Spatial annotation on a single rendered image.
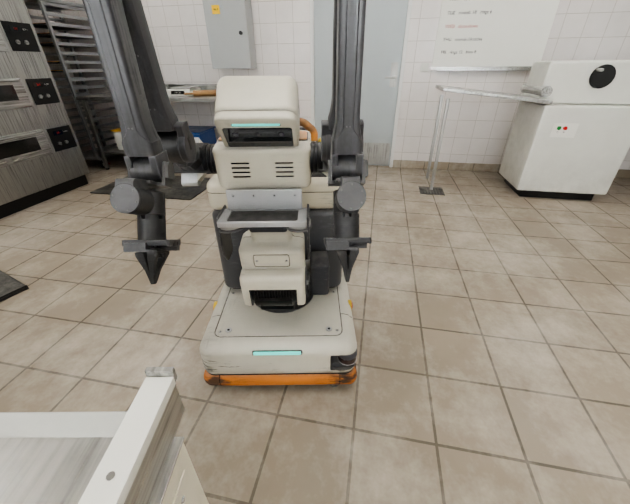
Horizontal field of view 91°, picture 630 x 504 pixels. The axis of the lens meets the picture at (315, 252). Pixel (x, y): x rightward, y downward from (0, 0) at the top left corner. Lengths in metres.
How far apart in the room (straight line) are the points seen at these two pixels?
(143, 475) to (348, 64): 0.65
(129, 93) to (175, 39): 4.29
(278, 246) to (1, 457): 0.78
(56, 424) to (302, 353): 0.89
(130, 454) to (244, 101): 0.73
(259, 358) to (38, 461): 0.90
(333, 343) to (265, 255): 0.44
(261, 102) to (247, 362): 0.92
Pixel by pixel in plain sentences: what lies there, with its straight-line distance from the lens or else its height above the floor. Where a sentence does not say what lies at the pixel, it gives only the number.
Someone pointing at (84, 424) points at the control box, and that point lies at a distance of 0.48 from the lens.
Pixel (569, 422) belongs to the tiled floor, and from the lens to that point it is 1.68.
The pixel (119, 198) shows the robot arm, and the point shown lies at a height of 0.97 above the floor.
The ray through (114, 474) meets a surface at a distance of 0.35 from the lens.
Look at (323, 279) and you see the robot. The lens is 1.23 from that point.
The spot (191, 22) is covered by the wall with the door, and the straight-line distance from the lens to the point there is 4.91.
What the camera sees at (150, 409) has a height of 0.90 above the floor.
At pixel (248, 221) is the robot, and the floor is 0.82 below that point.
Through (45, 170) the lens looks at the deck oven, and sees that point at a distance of 4.25.
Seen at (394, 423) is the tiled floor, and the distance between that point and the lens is 1.40.
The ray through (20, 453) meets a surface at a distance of 0.49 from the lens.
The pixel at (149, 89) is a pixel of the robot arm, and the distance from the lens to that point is 0.84.
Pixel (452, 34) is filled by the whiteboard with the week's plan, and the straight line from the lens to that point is 4.33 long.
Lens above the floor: 1.19
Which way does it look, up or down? 31 degrees down
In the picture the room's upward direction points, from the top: 1 degrees counter-clockwise
